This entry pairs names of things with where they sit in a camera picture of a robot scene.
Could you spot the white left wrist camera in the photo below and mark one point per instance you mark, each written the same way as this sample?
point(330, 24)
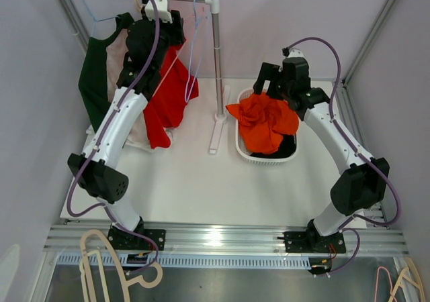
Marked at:
point(162, 7)

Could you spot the red t-shirt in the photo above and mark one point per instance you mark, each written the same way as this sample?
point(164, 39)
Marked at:
point(166, 109)

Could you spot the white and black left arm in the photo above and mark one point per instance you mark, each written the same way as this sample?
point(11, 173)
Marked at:
point(133, 87)

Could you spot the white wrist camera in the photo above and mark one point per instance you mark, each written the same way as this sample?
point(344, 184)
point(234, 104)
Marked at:
point(162, 7)
point(290, 53)

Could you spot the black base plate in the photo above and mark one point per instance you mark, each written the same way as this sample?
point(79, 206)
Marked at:
point(312, 243)
point(121, 240)

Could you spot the black t-shirt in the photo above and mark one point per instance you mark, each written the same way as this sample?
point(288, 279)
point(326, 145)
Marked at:
point(286, 148)

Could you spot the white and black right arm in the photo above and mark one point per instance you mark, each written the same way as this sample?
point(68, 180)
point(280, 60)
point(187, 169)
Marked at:
point(361, 181)

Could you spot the white perforated plastic basket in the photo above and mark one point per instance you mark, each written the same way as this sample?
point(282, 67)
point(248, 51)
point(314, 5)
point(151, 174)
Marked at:
point(245, 153)

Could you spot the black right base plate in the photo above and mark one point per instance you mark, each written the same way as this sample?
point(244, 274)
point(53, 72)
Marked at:
point(312, 243)

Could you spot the orange t-shirt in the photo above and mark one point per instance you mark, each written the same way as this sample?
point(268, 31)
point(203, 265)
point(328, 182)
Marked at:
point(263, 122)

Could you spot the pink hanger lower right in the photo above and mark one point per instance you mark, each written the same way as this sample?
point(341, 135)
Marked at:
point(383, 288)

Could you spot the beige hanger lower right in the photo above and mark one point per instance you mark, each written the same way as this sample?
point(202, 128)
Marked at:
point(408, 286)

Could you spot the green and beige t-shirt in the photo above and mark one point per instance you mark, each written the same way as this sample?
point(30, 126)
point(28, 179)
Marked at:
point(102, 66)

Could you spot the aluminium frame post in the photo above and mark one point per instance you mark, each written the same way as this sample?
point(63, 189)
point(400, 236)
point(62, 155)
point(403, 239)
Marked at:
point(370, 38)

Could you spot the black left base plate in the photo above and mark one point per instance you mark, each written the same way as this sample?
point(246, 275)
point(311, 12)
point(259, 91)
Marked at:
point(121, 240)

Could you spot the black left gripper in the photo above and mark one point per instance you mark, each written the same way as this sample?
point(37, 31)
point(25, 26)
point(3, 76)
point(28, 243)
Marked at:
point(175, 29)

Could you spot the aluminium rail front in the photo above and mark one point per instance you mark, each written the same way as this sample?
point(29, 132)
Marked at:
point(259, 247)

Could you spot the pink plastic hanger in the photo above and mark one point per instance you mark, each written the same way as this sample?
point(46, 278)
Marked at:
point(178, 52)

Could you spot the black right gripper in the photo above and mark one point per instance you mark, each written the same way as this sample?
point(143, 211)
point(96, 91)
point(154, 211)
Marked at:
point(268, 72)

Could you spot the silver clothes rack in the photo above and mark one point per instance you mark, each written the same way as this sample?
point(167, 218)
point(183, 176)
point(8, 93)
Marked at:
point(222, 91)

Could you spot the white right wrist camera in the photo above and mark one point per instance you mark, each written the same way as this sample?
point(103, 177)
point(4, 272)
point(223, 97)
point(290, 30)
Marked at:
point(290, 53)

